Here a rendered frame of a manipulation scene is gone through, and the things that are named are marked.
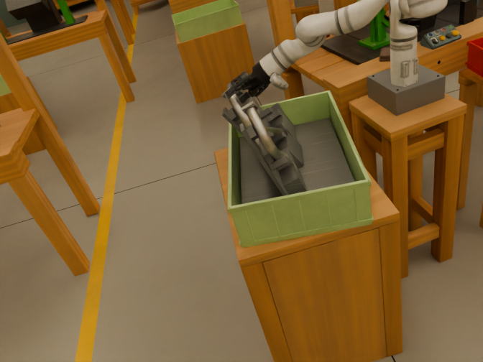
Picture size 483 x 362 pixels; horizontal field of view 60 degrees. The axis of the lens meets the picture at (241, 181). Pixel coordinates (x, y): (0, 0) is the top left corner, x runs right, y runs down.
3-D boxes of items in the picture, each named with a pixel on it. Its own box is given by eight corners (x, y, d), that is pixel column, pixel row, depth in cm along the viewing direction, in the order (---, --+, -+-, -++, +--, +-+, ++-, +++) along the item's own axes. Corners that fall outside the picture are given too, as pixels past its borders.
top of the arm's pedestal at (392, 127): (466, 113, 158) (467, 104, 156) (390, 142, 155) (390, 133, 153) (415, 85, 184) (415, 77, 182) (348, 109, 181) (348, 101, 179)
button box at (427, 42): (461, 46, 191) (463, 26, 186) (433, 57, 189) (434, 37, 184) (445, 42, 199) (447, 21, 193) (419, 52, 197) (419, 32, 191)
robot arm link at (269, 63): (272, 85, 125) (288, 72, 122) (254, 57, 128) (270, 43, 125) (284, 91, 132) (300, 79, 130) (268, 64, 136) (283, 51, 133)
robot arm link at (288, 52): (282, 55, 134) (269, 47, 127) (322, 22, 127) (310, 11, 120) (292, 72, 132) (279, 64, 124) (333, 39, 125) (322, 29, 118)
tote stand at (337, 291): (403, 352, 174) (400, 212, 129) (283, 388, 174) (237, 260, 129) (344, 243, 230) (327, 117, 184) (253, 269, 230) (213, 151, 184)
